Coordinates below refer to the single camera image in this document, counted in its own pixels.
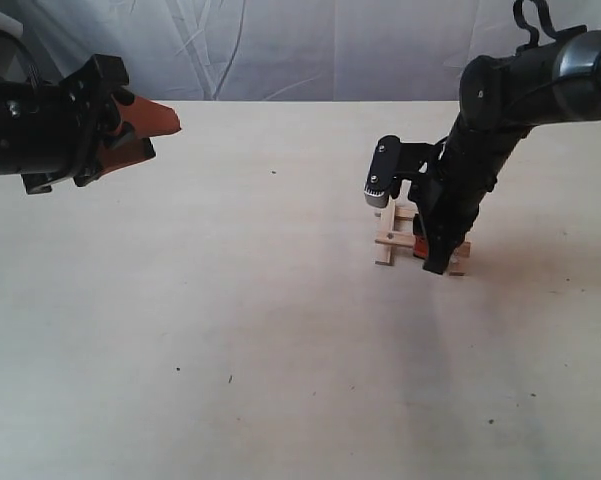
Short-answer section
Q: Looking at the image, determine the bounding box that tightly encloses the plain wooden stick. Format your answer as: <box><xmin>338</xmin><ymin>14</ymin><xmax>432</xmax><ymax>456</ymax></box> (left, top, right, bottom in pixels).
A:
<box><xmin>374</xmin><ymin>205</ymin><xmax>417</xmax><ymax>221</ymax></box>

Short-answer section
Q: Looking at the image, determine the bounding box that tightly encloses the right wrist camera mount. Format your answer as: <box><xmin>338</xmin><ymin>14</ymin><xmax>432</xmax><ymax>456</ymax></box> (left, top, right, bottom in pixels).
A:
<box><xmin>364</xmin><ymin>135</ymin><xmax>447</xmax><ymax>209</ymax></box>

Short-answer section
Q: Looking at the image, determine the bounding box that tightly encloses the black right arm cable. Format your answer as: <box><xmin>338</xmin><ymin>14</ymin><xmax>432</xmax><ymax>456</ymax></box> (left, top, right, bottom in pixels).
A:
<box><xmin>512</xmin><ymin>0</ymin><xmax>589</xmax><ymax>51</ymax></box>

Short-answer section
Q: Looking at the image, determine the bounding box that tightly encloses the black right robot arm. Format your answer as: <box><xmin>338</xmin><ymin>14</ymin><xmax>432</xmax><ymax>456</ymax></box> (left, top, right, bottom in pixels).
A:
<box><xmin>409</xmin><ymin>30</ymin><xmax>601</xmax><ymax>274</ymax></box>

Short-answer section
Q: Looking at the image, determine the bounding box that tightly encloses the white wrinkled backdrop cloth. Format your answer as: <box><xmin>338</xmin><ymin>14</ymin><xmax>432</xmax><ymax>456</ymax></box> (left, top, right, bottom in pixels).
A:
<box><xmin>0</xmin><ymin>0</ymin><xmax>528</xmax><ymax>101</ymax></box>

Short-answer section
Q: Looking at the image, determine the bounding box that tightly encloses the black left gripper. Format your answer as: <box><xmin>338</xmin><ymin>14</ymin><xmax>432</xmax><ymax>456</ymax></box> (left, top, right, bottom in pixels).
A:
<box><xmin>0</xmin><ymin>54</ymin><xmax>181</xmax><ymax>195</ymax></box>

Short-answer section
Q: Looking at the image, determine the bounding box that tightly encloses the wooden stick with two holes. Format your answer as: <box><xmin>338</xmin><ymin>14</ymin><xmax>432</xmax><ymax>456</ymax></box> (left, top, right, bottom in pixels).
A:
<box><xmin>447</xmin><ymin>246</ymin><xmax>466</xmax><ymax>277</ymax></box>

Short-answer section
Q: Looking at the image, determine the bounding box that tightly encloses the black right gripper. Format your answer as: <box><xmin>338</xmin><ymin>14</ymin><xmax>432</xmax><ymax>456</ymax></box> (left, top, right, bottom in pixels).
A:
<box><xmin>409</xmin><ymin>119</ymin><xmax>523</xmax><ymax>274</ymax></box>

